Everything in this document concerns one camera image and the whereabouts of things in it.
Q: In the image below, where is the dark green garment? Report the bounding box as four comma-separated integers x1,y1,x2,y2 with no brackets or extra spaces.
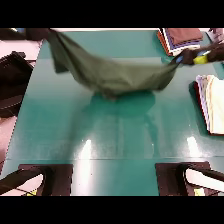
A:
46,29,183,100

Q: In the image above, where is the red garment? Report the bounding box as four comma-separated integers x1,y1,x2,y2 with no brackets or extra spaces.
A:
192,80,224,137

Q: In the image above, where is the person's right hand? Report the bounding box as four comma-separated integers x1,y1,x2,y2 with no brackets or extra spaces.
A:
25,28,52,42

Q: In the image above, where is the orange garment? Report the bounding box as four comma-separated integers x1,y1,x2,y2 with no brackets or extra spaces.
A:
156,30,174,57

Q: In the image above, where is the white garment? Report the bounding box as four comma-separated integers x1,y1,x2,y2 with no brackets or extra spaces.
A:
169,42,202,57

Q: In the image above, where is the maroon garment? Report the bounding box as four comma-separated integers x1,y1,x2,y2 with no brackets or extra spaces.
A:
165,28,205,47

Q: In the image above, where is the person's left hand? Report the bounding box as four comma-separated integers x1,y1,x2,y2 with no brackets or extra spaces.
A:
180,48,198,66

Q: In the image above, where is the lavender garment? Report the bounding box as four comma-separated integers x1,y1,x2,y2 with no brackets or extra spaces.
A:
195,74,211,132

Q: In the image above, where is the cream garment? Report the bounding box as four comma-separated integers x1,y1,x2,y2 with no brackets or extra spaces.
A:
204,74,224,134

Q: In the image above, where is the person's left forearm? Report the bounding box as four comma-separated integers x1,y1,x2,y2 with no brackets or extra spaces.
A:
194,39,224,66

